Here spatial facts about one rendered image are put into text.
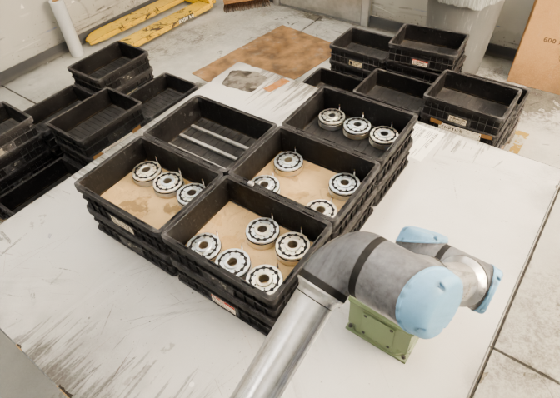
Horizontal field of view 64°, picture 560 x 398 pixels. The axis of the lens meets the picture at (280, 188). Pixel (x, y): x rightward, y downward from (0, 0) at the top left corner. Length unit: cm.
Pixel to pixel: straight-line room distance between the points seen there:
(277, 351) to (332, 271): 16
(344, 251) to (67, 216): 128
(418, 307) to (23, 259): 138
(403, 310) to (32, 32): 416
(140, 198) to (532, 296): 180
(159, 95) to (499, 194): 204
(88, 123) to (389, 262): 216
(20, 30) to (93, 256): 309
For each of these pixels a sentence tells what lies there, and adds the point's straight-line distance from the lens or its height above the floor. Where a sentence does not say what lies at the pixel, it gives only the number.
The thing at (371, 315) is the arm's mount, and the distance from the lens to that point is 123.
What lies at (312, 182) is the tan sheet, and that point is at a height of 83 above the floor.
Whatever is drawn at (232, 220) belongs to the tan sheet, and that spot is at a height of 83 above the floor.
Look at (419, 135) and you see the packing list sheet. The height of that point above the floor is 70.
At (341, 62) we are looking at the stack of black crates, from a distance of 310.
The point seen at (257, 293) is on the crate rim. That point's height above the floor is 93.
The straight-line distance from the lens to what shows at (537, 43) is 377.
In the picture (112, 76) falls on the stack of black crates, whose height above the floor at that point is 57.
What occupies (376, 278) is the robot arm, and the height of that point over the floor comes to 128.
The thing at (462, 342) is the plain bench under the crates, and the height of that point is 70.
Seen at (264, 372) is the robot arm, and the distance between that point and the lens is 81.
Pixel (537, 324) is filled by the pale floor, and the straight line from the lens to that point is 237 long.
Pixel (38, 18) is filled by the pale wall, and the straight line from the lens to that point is 456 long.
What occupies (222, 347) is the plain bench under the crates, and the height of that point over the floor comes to 70.
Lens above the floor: 189
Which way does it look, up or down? 45 degrees down
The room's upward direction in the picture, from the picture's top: 5 degrees counter-clockwise
